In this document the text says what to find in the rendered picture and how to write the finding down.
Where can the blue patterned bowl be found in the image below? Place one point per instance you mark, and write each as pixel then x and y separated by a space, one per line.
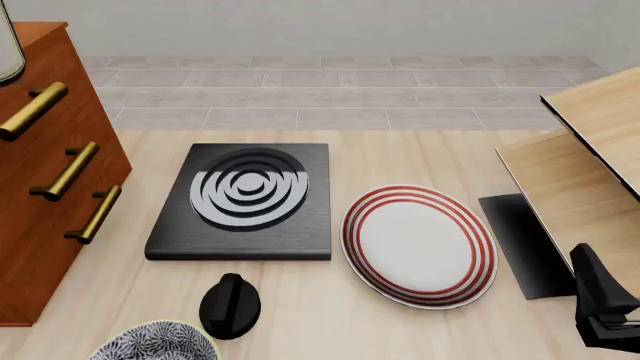
pixel 155 343

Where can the pale glass bottle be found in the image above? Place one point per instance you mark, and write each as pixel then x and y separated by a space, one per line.
pixel 9 48

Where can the pale wooden rack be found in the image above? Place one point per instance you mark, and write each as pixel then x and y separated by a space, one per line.
pixel 565 180

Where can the white plate with red rings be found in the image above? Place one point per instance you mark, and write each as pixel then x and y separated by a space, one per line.
pixel 417 247

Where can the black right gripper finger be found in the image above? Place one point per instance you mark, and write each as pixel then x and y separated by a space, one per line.
pixel 597 288

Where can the flat black stove plate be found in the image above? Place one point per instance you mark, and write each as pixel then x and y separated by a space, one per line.
pixel 280 232

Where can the round black stove knob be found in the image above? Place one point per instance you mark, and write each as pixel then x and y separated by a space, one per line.
pixel 230 307

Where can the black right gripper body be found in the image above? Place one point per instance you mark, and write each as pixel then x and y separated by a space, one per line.
pixel 612 332

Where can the wooden cabinet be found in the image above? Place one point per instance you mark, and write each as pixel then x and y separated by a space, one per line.
pixel 35 270

